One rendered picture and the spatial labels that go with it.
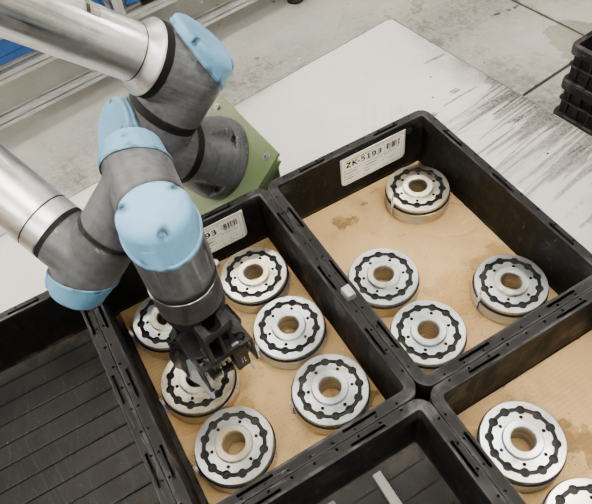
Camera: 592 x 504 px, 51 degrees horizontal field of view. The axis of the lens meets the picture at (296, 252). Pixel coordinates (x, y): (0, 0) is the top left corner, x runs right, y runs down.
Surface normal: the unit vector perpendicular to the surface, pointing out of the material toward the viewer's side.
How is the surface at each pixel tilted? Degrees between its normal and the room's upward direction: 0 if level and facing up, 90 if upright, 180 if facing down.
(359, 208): 0
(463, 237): 0
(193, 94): 92
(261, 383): 0
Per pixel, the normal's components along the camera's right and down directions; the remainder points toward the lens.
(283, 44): -0.10, -0.60
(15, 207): 0.00, 0.04
